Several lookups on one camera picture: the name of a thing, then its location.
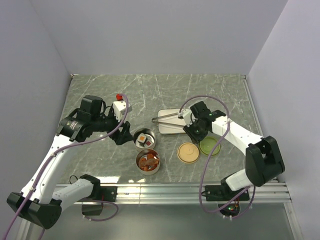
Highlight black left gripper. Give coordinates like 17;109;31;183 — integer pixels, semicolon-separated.
91;107;134;145

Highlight beige round lid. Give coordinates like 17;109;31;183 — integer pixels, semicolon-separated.
177;142;200;164

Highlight large orange fish piece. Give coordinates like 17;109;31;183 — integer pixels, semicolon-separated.
138;158;149;172

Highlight orange chicken wing piece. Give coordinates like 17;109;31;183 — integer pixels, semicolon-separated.
145;153;158;165

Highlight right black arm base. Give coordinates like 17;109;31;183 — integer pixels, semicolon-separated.
201;184;250;202

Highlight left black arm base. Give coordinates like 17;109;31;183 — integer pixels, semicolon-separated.
83;185;118;202

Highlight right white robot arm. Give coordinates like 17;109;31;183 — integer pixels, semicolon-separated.
177;101;285;200

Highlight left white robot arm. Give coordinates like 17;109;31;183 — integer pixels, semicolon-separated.
6;93;133;230

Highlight green round lid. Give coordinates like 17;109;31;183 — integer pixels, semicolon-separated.
198;136;218;156

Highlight white rectangular plate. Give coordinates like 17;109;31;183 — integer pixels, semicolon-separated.
157;108;185;135

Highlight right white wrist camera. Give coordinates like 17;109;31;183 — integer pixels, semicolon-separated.
177;109;193;126

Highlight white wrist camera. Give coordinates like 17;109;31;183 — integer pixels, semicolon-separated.
112;100;127;122
177;109;193;126

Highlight steel bowl far from rail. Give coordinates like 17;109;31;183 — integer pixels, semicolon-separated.
133;128;156;150

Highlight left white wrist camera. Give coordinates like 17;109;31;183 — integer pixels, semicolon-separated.
112;100;127;122

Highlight steel bowl near rail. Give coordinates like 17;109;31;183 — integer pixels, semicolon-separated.
135;148;161;176

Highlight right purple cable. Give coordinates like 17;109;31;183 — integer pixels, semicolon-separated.
179;94;256;219

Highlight purple cable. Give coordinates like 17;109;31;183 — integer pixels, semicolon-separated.
179;94;256;219
3;93;130;240

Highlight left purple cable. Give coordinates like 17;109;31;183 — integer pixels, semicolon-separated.
3;93;130;240

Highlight aluminium front rail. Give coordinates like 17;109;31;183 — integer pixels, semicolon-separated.
102;182;292;205

